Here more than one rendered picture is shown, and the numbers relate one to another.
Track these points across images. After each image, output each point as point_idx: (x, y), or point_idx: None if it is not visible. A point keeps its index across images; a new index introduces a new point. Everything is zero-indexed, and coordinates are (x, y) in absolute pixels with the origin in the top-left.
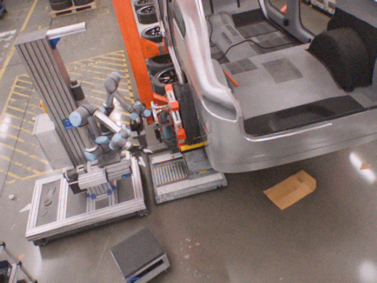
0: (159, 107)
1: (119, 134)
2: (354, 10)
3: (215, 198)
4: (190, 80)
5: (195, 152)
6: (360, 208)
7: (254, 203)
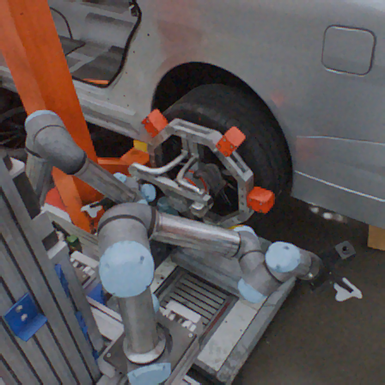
0: (170, 167)
1: (243, 249)
2: None
3: (314, 304)
4: (284, 54)
5: None
6: None
7: (376, 271)
